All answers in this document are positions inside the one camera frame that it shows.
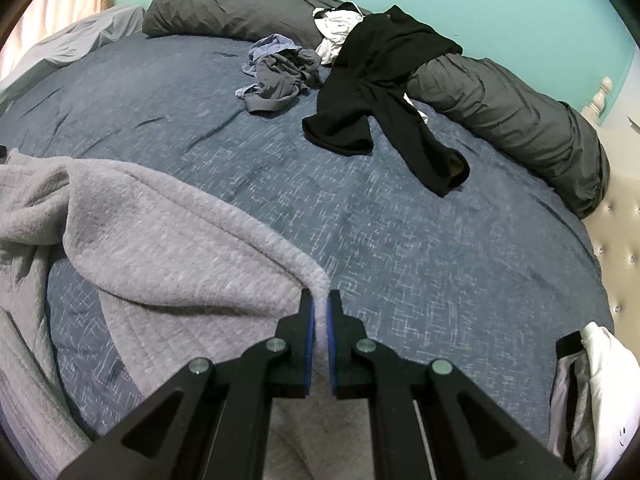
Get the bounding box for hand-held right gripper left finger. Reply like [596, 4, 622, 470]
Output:
[57, 289, 317, 480]

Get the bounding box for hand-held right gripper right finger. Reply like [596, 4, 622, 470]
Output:
[326, 289, 576, 480]

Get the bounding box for grey fleece sweater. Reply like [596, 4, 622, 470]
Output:
[0, 147, 391, 480]

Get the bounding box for light grey folded garment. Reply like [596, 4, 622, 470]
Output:
[547, 357, 576, 461]

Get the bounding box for black folded garment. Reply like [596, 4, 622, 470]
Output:
[556, 331, 586, 361]

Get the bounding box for grey crumpled garment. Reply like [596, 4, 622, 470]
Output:
[243, 50, 323, 113]

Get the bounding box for black pants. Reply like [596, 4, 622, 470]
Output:
[302, 5, 471, 198]

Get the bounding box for white folded shirt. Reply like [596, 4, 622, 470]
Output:
[580, 321, 640, 480]

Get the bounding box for blue patterned garment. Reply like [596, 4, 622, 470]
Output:
[235, 34, 303, 98]

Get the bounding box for dark grey rolled duvet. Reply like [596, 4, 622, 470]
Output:
[142, 0, 611, 220]

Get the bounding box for cream tufted headboard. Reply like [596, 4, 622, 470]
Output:
[582, 76, 640, 346]

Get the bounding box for white crumpled garment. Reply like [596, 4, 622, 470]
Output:
[312, 2, 365, 66]

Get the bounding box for light grey blanket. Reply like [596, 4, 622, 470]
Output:
[0, 4, 146, 93]

